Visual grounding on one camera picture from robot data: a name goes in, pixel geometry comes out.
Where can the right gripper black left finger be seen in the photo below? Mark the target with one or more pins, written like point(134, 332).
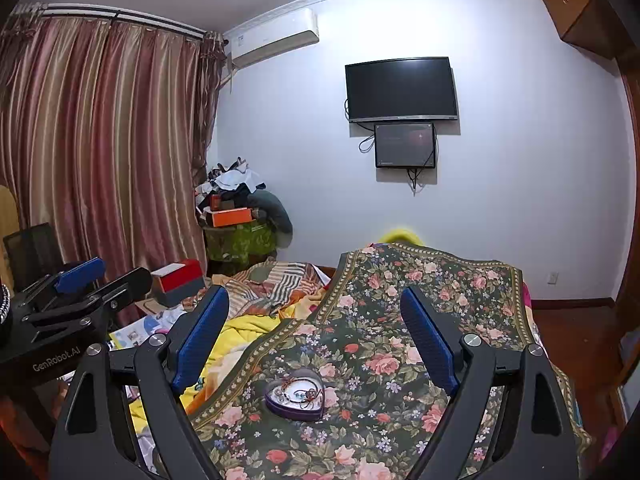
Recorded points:
point(94, 437)

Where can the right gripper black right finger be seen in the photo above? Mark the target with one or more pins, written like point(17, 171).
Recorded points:
point(533, 437)

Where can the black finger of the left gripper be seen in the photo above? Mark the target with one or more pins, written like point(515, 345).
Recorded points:
point(113, 297)
point(65, 287)

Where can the heart-shaped purple jewelry box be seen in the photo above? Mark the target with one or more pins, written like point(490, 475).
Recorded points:
point(298, 396)

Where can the left hand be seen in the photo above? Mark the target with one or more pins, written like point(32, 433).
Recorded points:
point(52, 395)

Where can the red and grey box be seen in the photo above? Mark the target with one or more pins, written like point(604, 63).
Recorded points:
point(176, 282)

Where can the floral dark green bedspread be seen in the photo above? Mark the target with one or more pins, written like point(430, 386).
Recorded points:
point(381, 407)

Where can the green patterned storage box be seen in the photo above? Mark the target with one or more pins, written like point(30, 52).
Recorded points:
point(239, 243)

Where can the yellow fleece blanket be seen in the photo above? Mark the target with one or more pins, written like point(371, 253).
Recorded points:
point(235, 337)

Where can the striped red curtain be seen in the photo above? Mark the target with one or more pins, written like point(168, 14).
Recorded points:
point(105, 126)

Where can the orange shoe box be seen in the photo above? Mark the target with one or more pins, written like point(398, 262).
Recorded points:
point(230, 217)

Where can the white clothes pile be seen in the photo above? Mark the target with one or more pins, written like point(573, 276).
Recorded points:
point(237, 174)

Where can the grey green jacket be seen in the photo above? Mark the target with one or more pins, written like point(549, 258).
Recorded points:
point(275, 213)

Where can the white air conditioner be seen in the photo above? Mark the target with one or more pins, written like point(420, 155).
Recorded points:
point(261, 40)

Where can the brown wooden door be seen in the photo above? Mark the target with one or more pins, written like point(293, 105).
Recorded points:
point(627, 300)

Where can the wooden overhead cabinet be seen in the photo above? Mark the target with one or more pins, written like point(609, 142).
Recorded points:
point(591, 25)

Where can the small black wall monitor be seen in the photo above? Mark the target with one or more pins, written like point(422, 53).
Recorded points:
point(405, 145)

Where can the black wall television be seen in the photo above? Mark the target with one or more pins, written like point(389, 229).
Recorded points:
point(401, 89)

